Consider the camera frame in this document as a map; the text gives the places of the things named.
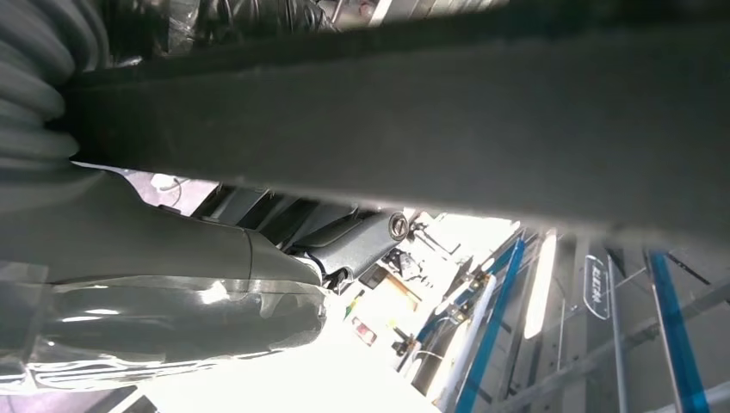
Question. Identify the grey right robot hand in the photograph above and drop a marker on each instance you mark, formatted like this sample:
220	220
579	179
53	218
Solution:
142	251

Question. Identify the white ceiling pipe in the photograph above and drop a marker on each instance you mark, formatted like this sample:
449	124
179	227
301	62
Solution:
466	348

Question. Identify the blue ceiling beam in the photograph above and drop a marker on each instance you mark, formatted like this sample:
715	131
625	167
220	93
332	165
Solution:
676	330
490	330

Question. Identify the ceiling light strip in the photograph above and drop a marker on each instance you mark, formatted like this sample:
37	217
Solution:
539	285

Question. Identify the grey ceiling pipe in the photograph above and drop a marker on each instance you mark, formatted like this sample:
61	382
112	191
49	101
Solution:
617	342
570	371

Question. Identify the oval hanging sign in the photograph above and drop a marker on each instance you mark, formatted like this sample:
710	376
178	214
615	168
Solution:
597	288

